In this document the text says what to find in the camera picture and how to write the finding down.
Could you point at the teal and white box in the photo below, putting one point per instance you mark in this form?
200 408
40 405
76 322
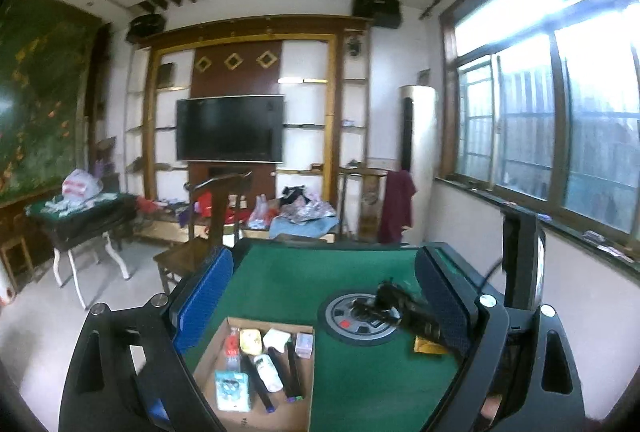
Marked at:
232 392

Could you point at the pink plastic bag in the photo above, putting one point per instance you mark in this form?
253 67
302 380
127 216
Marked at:
260 214

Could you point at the green felt mahjong table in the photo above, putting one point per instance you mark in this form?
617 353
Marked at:
300 277

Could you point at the yellow paper packet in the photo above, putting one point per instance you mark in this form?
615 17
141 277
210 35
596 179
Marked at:
429 346

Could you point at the wooden chair with carved back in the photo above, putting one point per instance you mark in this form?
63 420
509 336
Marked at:
362 202

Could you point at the white and red plastic bag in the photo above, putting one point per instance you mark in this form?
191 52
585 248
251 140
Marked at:
81 184

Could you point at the brown framed window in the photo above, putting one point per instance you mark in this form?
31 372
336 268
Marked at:
550 121

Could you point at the small wooden stool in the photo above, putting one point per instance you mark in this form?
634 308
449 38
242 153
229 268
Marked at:
15 262

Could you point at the white plastic bottle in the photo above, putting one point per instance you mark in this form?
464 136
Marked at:
267 372

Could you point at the white standing air conditioner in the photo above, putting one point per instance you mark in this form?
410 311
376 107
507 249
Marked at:
417 131

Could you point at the pile of clothes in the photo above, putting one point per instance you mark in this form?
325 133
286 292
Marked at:
302 212

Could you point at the black cylindrical motor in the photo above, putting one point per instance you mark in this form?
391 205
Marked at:
395 304

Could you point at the black security camera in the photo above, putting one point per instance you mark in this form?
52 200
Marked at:
354 46

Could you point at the folding table with white legs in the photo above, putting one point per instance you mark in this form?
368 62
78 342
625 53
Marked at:
80 222

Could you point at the white charger plug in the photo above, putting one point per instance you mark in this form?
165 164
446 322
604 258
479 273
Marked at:
276 340

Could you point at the black flat screen television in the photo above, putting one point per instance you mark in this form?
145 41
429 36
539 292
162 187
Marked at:
230 129

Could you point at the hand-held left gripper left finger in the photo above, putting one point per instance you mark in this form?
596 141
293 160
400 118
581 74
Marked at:
202 302

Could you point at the green floral wall painting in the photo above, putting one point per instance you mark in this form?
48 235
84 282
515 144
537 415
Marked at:
40 101

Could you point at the maroon garment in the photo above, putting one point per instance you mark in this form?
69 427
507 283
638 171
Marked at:
397 207

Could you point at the wooden wall shelf unit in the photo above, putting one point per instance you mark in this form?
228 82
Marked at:
310 111

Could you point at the round grey table centre panel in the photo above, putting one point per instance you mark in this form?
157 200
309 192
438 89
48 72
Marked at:
340 322

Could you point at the dark wooden chair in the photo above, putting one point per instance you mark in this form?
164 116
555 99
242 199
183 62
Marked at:
200 237

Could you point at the yellow tin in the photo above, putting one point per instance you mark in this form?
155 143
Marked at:
251 342

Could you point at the shallow cardboard box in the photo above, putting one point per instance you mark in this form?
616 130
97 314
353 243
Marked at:
300 392

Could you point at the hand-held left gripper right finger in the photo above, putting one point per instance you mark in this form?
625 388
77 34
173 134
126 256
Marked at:
445 297

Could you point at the small white card box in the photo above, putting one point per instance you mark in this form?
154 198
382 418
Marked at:
304 346

